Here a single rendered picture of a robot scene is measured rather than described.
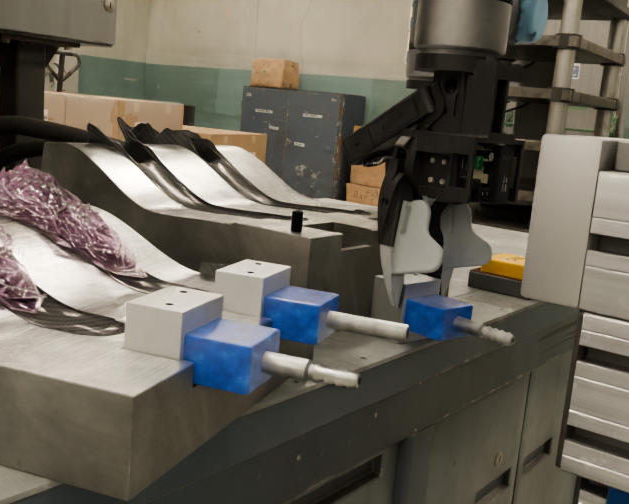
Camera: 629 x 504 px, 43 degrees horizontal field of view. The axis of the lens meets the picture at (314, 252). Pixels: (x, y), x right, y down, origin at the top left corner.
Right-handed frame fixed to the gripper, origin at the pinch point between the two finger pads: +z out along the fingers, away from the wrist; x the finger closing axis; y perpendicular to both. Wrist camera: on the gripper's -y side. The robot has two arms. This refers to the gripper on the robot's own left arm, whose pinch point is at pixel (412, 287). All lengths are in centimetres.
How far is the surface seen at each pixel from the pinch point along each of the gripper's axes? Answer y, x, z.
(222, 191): -28.2, -0.1, -4.7
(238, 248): -11.1, -11.1, -2.1
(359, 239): -6.3, -0.6, -3.2
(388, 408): -3.3, 2.5, 13.1
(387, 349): 1.6, -4.5, 4.6
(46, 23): -95, 10, -25
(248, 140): -409, 313, 15
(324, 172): -510, 493, 49
